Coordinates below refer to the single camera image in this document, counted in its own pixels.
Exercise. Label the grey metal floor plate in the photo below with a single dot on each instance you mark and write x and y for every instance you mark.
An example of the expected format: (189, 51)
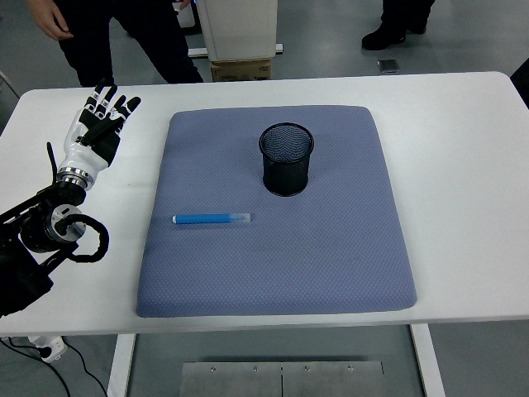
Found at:
(389, 66)

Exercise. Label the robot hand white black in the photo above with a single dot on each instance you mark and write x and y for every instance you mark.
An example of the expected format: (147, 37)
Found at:
(84, 155)

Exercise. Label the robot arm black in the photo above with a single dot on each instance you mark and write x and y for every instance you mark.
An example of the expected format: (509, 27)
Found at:
(37, 235)

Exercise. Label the cardboard box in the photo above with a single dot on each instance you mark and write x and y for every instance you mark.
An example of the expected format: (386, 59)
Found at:
(241, 71)

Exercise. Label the person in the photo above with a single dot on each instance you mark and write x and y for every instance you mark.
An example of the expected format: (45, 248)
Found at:
(144, 37)
(388, 33)

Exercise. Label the grey metal frame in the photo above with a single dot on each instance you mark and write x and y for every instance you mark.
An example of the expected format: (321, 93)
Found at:
(9, 84)

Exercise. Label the blue-grey textured mat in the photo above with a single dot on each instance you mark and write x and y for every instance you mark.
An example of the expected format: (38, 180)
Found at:
(268, 256)

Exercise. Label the black mesh pen holder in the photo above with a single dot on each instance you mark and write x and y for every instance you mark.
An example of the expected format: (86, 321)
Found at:
(285, 173)

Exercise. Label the white table leg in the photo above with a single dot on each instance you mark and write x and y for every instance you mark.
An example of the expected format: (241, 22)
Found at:
(427, 360)
(122, 364)

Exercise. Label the dark chair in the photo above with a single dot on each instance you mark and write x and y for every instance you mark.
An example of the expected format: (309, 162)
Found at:
(521, 84)

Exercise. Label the white base bar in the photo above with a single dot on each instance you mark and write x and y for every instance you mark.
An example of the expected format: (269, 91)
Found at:
(196, 52)

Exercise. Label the blue marker with clear cap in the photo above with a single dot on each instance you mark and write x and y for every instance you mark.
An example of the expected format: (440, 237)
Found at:
(202, 218)

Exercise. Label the person's hand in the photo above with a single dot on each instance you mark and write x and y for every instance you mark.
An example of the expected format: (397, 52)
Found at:
(49, 18)

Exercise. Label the white power strip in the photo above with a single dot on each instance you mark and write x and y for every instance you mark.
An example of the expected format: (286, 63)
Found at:
(47, 348)

